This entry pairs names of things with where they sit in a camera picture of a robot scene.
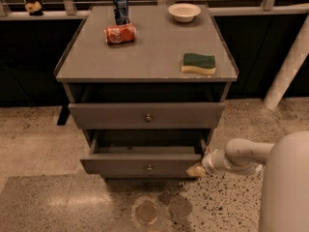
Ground blue soda can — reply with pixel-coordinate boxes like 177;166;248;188
113;0;129;25

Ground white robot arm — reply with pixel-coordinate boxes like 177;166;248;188
186;130;309;232

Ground white bowl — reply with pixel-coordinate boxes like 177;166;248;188
168;3;201;23

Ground green yellow sponge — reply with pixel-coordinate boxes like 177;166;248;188
182;53;215;74

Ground white diagonal pipe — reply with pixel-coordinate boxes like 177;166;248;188
263;15;309;110

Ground grey top drawer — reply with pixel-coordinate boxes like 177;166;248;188
69;102;225;130

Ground small yellow black object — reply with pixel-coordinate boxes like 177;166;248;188
25;1;43;15

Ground orange soda can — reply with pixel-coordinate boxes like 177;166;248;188
104;23;136;44

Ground grey drawer cabinet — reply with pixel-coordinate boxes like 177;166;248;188
53;3;239;181

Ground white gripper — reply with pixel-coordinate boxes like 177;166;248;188
186;147;228;178

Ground metal railing ledge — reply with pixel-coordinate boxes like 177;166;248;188
0;0;309;21

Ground grey drawer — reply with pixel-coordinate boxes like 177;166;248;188
81;129;209;179
69;102;225;130

